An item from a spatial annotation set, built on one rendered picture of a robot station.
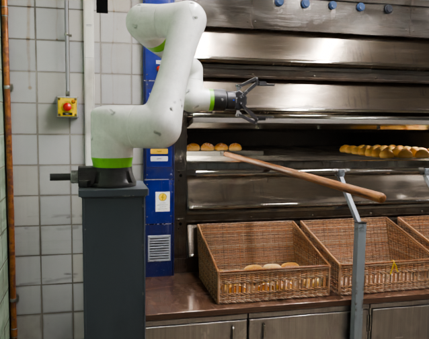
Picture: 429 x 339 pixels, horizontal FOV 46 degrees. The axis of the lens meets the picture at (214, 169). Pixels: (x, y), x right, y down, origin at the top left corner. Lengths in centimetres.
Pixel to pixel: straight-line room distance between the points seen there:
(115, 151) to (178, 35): 41
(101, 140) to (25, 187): 117
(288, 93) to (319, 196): 61
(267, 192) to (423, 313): 98
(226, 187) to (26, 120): 108
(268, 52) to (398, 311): 147
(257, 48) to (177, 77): 128
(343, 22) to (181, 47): 156
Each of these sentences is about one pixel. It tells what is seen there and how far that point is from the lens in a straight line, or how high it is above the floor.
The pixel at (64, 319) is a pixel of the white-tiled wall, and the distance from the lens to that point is 285.
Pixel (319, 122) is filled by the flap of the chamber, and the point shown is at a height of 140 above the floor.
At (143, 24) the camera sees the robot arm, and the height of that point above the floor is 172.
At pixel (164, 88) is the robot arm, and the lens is 155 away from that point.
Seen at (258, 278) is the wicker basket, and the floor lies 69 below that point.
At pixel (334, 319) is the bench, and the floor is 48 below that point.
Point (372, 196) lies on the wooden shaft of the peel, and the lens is 158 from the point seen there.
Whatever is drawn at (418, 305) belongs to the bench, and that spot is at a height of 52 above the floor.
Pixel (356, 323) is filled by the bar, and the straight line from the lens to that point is 253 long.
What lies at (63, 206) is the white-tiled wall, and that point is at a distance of 269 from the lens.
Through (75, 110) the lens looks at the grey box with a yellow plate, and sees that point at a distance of 258.
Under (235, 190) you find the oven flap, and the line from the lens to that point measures 278.
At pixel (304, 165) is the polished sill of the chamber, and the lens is 289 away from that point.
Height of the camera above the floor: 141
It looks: 6 degrees down
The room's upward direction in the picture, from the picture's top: 1 degrees clockwise
